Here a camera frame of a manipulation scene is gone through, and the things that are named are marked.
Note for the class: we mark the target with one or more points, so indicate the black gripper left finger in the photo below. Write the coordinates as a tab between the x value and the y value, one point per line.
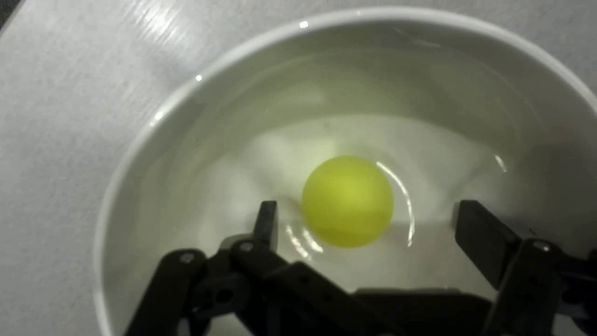
249	292

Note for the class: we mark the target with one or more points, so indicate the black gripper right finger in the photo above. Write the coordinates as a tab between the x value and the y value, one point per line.
529	281

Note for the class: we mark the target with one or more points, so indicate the yellow ball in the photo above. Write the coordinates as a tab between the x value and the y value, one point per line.
348	199

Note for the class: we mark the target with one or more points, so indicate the white bowl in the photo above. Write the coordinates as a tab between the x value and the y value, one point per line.
217	124

